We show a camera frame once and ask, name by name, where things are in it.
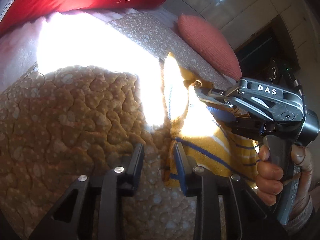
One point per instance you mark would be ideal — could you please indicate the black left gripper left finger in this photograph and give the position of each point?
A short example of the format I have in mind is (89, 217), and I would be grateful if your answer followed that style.
(91, 208)

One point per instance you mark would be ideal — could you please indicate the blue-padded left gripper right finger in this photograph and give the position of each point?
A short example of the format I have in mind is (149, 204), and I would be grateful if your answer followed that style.
(226, 207)

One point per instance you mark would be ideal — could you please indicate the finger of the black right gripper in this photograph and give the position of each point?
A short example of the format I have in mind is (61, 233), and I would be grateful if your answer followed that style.
(209, 96)

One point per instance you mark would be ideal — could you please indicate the yellow striped knit sweater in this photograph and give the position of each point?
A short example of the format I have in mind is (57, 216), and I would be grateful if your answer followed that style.
(212, 144)

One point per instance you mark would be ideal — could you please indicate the person's right hand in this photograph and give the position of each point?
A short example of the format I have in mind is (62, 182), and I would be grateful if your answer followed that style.
(269, 176)

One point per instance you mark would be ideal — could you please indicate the pink textured pillow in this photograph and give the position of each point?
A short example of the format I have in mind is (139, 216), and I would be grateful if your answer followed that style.
(209, 42)

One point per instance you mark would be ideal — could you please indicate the brown wooden door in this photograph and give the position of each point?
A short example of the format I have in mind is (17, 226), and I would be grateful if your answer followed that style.
(267, 53)

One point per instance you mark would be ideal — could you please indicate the beige heart-pattern quilt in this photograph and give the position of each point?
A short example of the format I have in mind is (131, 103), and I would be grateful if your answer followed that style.
(94, 92)

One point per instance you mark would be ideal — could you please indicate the white wardrobe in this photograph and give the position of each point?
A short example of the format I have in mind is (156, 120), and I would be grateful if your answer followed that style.
(238, 20)

